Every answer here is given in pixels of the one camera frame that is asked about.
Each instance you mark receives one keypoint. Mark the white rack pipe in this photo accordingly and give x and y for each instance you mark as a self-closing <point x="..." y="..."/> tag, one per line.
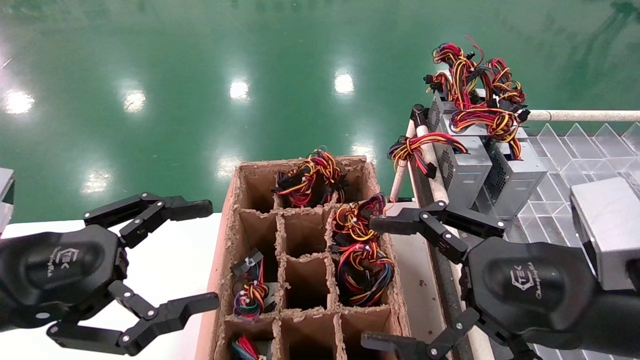
<point x="439" y="189"/>
<point x="585" y="116"/>
<point x="400" y="180"/>

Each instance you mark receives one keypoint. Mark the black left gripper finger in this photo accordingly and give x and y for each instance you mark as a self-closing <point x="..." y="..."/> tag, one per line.
<point x="165" y="207"/>
<point x="170" y="315"/>

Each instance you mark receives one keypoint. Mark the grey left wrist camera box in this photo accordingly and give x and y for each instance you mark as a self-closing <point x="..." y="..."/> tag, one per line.
<point x="5" y="195"/>

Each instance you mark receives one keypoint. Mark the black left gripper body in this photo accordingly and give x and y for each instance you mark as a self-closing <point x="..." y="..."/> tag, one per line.
<point x="60" y="270"/>

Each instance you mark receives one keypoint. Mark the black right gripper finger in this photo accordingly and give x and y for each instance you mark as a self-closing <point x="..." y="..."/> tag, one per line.
<point x="400" y="347"/>
<point x="415" y="220"/>

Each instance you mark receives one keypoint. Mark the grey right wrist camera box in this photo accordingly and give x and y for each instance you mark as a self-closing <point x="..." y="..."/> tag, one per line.
<point x="610" y="225"/>

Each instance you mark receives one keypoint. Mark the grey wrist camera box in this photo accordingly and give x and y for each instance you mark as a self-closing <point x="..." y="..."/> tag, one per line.
<point x="610" y="225"/>
<point x="5" y="195"/>

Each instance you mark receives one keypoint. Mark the brown cardboard divider box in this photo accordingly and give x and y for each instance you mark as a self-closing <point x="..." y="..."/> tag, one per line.
<point x="305" y="235"/>

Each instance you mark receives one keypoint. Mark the clear plastic ribbed sheet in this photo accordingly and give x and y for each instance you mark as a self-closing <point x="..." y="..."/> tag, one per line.
<point x="565" y="160"/>

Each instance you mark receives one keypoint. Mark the black rack rail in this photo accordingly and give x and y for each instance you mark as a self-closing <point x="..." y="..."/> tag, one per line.
<point x="422" y="190"/>

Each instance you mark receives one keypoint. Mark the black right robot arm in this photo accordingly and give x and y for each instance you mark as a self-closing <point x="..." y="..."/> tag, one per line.
<point x="615" y="325"/>

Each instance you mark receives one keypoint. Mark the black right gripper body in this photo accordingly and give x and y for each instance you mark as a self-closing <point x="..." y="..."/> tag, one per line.
<point x="530" y="290"/>

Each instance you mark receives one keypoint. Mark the black pipe connector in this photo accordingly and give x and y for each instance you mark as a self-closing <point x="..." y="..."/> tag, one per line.
<point x="419" y="114"/>

